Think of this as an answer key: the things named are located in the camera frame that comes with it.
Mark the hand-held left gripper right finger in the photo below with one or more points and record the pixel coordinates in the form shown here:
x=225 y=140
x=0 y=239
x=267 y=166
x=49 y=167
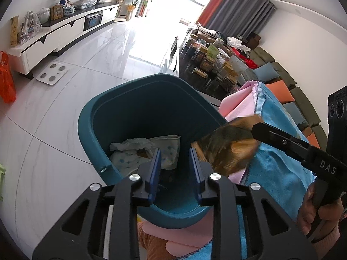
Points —
x=194 y=168

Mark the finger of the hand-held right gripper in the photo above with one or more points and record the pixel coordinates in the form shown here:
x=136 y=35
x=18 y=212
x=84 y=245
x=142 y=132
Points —
x=279 y=139

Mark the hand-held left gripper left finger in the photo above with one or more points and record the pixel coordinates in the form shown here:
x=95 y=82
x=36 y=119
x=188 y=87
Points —
x=156 y=168

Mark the white paper towel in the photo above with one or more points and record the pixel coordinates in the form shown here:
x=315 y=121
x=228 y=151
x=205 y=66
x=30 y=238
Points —
x=127 y=162

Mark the golden foil snack bag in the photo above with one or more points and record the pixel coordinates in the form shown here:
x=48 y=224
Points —
x=222 y=151

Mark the teal plastic bin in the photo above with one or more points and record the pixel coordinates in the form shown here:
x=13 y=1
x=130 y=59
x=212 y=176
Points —
x=151 y=105

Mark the person's right hand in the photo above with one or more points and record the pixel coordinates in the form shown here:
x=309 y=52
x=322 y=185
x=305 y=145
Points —
x=307 y=211

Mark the orange cushion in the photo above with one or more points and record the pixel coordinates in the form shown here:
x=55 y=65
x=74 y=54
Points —
x=311 y=140
x=280 y=92

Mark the blue printed tablecloth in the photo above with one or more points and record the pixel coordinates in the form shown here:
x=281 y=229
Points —
x=276 y=168

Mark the blue cushion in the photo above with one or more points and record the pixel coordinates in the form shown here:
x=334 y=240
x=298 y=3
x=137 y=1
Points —
x=295 y=113
x=267 y=71

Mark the olive green sofa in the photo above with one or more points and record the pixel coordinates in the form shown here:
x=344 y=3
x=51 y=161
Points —
x=303 y=97

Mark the red cloth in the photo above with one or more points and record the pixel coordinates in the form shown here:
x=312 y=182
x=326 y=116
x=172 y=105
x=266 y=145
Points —
x=248 y=62

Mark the dark coffee table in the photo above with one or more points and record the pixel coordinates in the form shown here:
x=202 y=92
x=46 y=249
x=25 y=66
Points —
x=189 y=81

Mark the brown cardboard boxes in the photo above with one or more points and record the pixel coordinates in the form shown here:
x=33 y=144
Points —
x=253 y=40

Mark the group of glass jars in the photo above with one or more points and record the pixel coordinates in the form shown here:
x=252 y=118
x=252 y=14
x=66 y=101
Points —
x=214 y=59

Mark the pile of white clothes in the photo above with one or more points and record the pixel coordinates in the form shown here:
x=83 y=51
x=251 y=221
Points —
x=235 y=43

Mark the grey curtain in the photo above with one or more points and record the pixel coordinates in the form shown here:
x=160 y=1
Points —
x=241 y=8

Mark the white bathroom scale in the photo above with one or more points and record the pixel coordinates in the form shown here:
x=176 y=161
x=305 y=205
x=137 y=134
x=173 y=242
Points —
x=51 y=74

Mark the orange curtain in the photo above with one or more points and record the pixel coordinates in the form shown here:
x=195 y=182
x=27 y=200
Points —
x=214 y=2

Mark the white tv cabinet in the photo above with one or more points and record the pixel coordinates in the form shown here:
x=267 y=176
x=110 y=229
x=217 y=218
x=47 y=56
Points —
x=54 y=38

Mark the orange plastic bag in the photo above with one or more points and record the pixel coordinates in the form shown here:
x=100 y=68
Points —
x=6 y=81

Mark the clear plastic bag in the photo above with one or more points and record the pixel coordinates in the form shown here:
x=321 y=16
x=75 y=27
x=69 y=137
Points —
x=85 y=3

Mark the blue white ceramic jar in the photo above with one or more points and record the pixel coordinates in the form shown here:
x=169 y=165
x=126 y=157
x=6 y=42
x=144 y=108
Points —
x=69 y=9

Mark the white ceramic pot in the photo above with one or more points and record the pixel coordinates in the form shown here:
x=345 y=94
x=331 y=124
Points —
x=43 y=15

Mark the tall yellow box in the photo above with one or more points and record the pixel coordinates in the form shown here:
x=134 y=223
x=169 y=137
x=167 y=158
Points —
x=15 y=31

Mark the wooden picture frame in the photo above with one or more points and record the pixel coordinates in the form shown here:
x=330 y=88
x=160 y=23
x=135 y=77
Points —
x=57 y=12

